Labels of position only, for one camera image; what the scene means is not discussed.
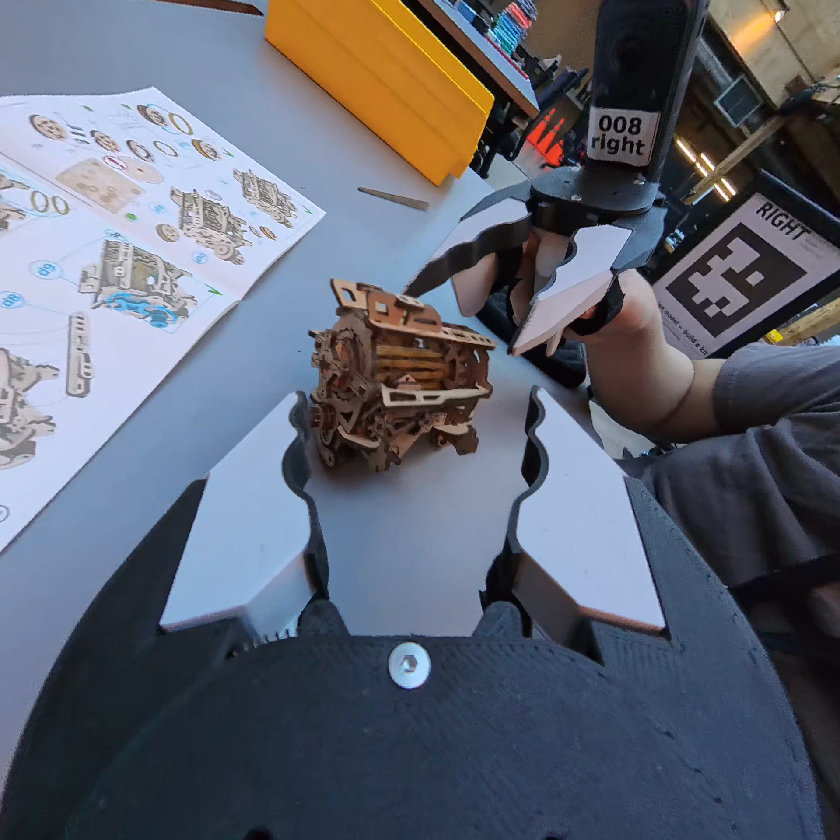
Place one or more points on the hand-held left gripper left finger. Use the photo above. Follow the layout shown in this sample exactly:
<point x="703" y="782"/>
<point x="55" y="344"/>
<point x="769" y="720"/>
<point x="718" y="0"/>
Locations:
<point x="249" y="538"/>

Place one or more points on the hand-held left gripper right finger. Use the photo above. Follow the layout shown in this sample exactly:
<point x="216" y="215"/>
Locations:
<point x="577" y="538"/>

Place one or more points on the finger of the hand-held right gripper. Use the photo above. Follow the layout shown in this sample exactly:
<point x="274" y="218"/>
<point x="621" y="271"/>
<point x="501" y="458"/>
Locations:
<point x="479" y="233"/>
<point x="600" y="253"/>

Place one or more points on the wooden mechanical model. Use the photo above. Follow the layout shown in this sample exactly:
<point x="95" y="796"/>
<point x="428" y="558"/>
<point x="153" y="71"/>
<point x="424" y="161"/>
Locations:
<point x="394" y="394"/>

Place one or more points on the person's right hand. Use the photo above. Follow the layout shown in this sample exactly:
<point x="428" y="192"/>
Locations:
<point x="643" y="341"/>

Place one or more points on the thin wooden stick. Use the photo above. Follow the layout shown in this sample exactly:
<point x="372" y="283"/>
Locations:
<point x="394" y="199"/>

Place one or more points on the orange traffic cone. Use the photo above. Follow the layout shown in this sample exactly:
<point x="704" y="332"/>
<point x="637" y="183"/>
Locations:
<point x="556" y="149"/>
<point x="541" y="128"/>

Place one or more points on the stack of colourful folded cloths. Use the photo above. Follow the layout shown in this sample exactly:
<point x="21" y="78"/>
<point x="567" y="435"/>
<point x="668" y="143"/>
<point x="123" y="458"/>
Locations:
<point x="515" y="26"/>

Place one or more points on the black quilted wrist rest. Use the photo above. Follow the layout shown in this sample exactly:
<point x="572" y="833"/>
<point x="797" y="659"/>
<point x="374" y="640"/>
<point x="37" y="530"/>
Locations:
<point x="551" y="367"/>

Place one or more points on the black-framed marker sign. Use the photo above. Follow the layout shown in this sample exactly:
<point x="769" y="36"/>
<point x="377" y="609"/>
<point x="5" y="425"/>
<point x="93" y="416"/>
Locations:
<point x="741" y="275"/>

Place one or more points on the background desk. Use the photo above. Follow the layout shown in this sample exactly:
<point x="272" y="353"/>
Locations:
<point x="469" y="39"/>

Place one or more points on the yellow plastic bin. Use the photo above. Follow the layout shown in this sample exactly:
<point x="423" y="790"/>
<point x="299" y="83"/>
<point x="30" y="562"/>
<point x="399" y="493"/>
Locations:
<point x="367" y="72"/>

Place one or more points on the person's grey shirt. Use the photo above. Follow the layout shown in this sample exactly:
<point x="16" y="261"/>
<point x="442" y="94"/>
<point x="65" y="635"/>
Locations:
<point x="774" y="472"/>

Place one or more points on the instruction booklet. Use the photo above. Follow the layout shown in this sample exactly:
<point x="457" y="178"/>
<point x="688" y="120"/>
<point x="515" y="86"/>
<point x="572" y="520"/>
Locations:
<point x="210" y="262"/>

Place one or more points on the wall air conditioner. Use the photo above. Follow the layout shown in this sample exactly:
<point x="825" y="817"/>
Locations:
<point x="738" y="102"/>

